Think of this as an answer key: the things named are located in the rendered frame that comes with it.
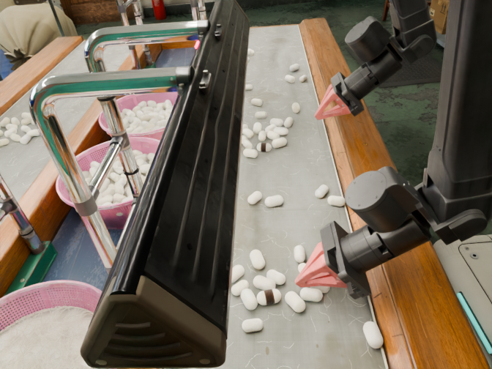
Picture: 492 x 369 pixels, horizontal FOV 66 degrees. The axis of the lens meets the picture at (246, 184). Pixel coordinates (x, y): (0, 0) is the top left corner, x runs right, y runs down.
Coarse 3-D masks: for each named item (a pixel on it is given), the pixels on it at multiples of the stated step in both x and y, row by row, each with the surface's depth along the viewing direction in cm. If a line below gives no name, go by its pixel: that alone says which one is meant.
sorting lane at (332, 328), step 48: (288, 48) 144; (288, 96) 113; (288, 144) 93; (240, 192) 80; (288, 192) 79; (336, 192) 77; (240, 240) 69; (288, 240) 68; (288, 288) 60; (336, 288) 59; (240, 336) 54; (288, 336) 54; (336, 336) 53
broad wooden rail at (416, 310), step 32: (320, 32) 149; (320, 64) 124; (320, 96) 110; (352, 128) 91; (352, 160) 81; (384, 160) 80; (352, 224) 70; (416, 256) 60; (384, 288) 56; (416, 288) 55; (448, 288) 55; (384, 320) 54; (416, 320) 52; (448, 320) 51; (384, 352) 51; (416, 352) 48; (448, 352) 48; (480, 352) 48
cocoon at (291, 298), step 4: (288, 292) 57; (292, 292) 57; (288, 296) 57; (292, 296) 57; (296, 296) 57; (288, 300) 57; (292, 300) 56; (296, 300) 56; (300, 300) 56; (288, 304) 57; (292, 304) 56; (296, 304) 56; (300, 304) 56; (304, 304) 56; (292, 308) 56; (296, 308) 56; (300, 308) 55; (304, 308) 56; (300, 312) 56
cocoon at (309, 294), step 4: (304, 288) 58; (308, 288) 58; (312, 288) 58; (300, 292) 58; (304, 292) 57; (308, 292) 57; (312, 292) 57; (316, 292) 57; (320, 292) 57; (300, 296) 58; (304, 296) 57; (308, 296) 57; (312, 296) 57; (316, 296) 57; (320, 296) 57; (308, 300) 57; (312, 300) 57; (316, 300) 57; (320, 300) 57
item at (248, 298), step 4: (248, 288) 59; (244, 292) 58; (248, 292) 58; (252, 292) 58; (244, 296) 58; (248, 296) 57; (252, 296) 57; (244, 300) 57; (248, 300) 57; (252, 300) 57; (256, 300) 57; (244, 304) 57; (248, 304) 57; (252, 304) 56; (256, 304) 57; (248, 308) 57; (252, 308) 57
